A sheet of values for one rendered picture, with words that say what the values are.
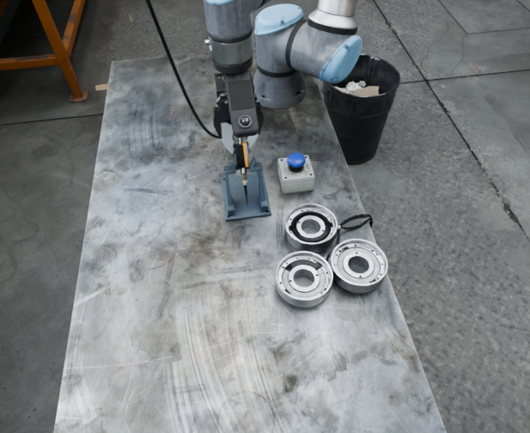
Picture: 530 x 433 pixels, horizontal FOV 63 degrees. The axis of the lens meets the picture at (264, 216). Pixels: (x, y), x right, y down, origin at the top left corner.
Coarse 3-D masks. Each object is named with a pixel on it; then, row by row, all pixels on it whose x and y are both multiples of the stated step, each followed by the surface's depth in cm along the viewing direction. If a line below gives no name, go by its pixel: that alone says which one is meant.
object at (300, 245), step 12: (300, 204) 90; (312, 204) 90; (288, 216) 89; (312, 216) 90; (288, 228) 88; (300, 228) 88; (324, 228) 88; (336, 228) 86; (288, 240) 88; (324, 240) 86; (312, 252) 87
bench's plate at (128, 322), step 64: (128, 64) 133; (192, 64) 132; (256, 64) 132; (128, 128) 114; (192, 128) 113; (320, 128) 112; (128, 192) 99; (192, 192) 99; (320, 192) 98; (128, 256) 88; (192, 256) 88; (256, 256) 88; (128, 320) 79; (192, 320) 79; (256, 320) 79; (320, 320) 78; (384, 320) 78; (64, 384) 72; (128, 384) 72; (192, 384) 72; (256, 384) 72; (320, 384) 71; (384, 384) 71
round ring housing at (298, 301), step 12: (300, 252) 83; (288, 264) 83; (324, 264) 82; (276, 276) 80; (300, 276) 84; (312, 276) 82; (300, 288) 79; (312, 288) 79; (324, 288) 79; (288, 300) 78; (300, 300) 77; (312, 300) 77
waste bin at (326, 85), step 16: (368, 64) 204; (384, 64) 199; (352, 80) 211; (368, 80) 208; (384, 80) 203; (336, 96) 188; (352, 96) 183; (368, 96) 182; (384, 96) 183; (336, 112) 194; (352, 112) 189; (368, 112) 189; (384, 112) 192; (336, 128) 202; (352, 128) 197; (368, 128) 197; (352, 144) 205; (368, 144) 206; (352, 160) 213; (368, 160) 217
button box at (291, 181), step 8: (280, 160) 98; (280, 168) 97; (288, 168) 97; (296, 168) 96; (304, 168) 97; (312, 168) 96; (280, 176) 98; (288, 176) 95; (296, 176) 95; (304, 176) 95; (312, 176) 95; (288, 184) 96; (296, 184) 96; (304, 184) 96; (312, 184) 97; (288, 192) 98
